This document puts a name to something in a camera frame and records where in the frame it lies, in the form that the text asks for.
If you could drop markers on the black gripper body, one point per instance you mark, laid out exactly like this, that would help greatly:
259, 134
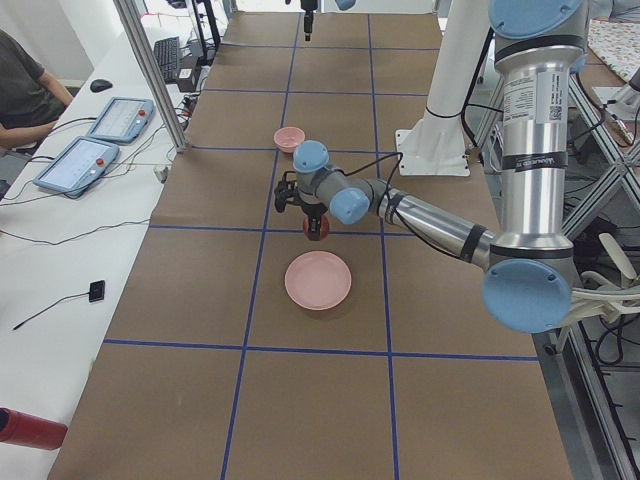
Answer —
308, 20
313, 209

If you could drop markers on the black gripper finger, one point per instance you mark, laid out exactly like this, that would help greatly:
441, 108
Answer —
308, 21
314, 228

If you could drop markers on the red yellow apple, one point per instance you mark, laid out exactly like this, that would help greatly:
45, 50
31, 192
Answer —
325, 227

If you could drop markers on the pink bowl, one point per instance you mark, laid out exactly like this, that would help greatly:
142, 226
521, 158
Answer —
288, 138

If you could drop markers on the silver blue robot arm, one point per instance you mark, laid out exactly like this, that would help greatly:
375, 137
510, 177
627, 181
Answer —
528, 265
342, 5

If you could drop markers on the pink plate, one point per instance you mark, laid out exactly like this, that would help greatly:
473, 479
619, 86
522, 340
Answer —
317, 280

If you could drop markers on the black keyboard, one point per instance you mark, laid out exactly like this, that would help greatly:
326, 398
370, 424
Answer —
167, 55

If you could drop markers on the far blue teach pendant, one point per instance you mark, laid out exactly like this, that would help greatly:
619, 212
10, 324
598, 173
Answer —
122, 120

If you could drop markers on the blue teach pendant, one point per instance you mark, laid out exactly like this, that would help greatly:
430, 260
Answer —
122, 120
78, 166

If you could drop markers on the black computer mouse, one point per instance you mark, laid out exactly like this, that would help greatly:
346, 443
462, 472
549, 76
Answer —
99, 85

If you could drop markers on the small black square device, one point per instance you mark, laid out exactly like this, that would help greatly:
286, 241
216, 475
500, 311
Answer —
96, 291

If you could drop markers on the near blue teach pendant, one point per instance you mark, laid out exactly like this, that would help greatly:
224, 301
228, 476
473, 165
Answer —
78, 166

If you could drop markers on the seated person dark shirt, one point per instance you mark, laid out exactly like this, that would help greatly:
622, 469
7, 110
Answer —
32, 99

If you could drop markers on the red bottle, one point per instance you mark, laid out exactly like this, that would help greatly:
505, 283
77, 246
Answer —
18, 428

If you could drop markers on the wrist black camera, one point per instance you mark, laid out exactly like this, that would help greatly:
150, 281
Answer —
286, 192

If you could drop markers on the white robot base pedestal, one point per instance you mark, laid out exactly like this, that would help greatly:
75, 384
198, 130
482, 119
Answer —
435, 146

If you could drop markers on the aluminium frame post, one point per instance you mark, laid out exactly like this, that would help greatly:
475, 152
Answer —
143, 53

